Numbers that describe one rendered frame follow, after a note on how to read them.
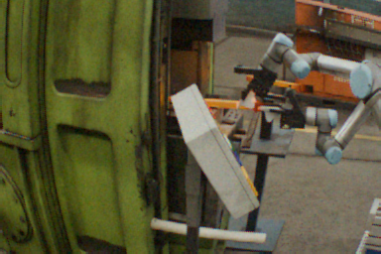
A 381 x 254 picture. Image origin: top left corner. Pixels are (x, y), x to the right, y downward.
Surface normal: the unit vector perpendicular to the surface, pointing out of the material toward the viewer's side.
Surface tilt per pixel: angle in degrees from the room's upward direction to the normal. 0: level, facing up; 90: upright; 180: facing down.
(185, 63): 90
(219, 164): 90
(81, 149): 90
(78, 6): 89
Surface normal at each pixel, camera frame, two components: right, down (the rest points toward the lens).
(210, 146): 0.14, 0.32
